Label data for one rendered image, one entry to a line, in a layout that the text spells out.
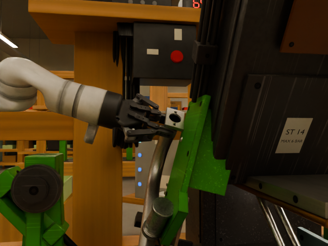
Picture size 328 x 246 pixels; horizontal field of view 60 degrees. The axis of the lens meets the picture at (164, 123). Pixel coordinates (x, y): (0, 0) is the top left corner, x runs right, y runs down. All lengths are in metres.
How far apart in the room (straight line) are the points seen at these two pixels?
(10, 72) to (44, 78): 0.06
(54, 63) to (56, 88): 10.58
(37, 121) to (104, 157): 0.25
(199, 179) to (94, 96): 0.25
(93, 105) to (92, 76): 0.30
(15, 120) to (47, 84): 0.41
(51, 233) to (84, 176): 0.34
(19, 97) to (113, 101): 0.18
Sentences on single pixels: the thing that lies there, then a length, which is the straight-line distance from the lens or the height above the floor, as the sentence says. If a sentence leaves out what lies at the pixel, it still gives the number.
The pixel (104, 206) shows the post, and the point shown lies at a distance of 0.87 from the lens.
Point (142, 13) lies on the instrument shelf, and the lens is 0.78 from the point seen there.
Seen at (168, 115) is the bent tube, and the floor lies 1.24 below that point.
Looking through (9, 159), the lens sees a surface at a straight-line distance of 10.72.
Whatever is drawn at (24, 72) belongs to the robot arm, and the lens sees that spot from 0.59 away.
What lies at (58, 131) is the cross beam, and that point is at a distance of 0.95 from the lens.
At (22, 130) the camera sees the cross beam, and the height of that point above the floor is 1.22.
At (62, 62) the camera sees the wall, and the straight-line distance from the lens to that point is 11.11.
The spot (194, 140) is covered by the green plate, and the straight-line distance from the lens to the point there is 0.48.
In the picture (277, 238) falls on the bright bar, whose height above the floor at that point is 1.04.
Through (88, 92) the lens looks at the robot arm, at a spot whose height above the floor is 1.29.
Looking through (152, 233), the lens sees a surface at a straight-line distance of 0.52.
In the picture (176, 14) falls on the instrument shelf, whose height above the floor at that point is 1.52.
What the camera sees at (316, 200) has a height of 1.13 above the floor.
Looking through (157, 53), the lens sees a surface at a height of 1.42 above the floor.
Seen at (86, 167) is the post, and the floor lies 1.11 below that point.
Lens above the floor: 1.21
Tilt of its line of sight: 2 degrees up
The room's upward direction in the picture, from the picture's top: straight up
